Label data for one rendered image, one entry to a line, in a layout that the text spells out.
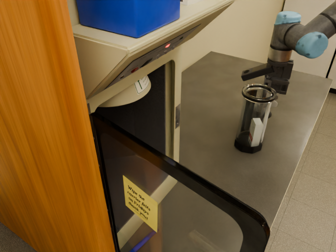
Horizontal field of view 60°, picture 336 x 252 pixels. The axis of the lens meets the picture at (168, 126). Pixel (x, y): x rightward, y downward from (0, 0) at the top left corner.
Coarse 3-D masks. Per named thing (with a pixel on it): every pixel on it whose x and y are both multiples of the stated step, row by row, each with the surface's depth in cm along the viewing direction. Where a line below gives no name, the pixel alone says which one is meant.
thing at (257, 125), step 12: (252, 84) 98; (252, 96) 92; (264, 96) 99; (252, 108) 94; (264, 108) 93; (240, 120) 100; (252, 120) 96; (264, 120) 97; (240, 132) 102; (252, 132) 99; (252, 144) 102
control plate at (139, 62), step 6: (192, 30) 51; (180, 36) 48; (186, 36) 53; (168, 42) 45; (174, 42) 50; (156, 48) 42; (162, 48) 46; (168, 48) 52; (144, 54) 40; (150, 54) 43; (156, 54) 48; (162, 54) 54; (138, 60) 41; (144, 60) 45; (150, 60) 50; (132, 66) 42; (138, 66) 46; (126, 72) 43; (120, 78) 45
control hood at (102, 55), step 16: (208, 0) 50; (224, 0) 51; (192, 16) 43; (208, 16) 49; (80, 32) 37; (96, 32) 37; (112, 32) 37; (160, 32) 38; (176, 32) 42; (192, 32) 55; (80, 48) 37; (96, 48) 36; (112, 48) 34; (128, 48) 33; (144, 48) 36; (80, 64) 39; (96, 64) 37; (112, 64) 35; (128, 64) 39; (96, 80) 39; (112, 80) 42
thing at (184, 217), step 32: (96, 128) 45; (128, 160) 42; (160, 160) 36; (160, 192) 40; (192, 192) 34; (128, 224) 53; (160, 224) 44; (192, 224) 37; (224, 224) 33; (256, 224) 29
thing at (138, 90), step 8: (144, 80) 63; (128, 88) 59; (136, 88) 60; (144, 88) 62; (112, 96) 58; (120, 96) 59; (128, 96) 59; (136, 96) 61; (104, 104) 58; (112, 104) 59; (120, 104) 59
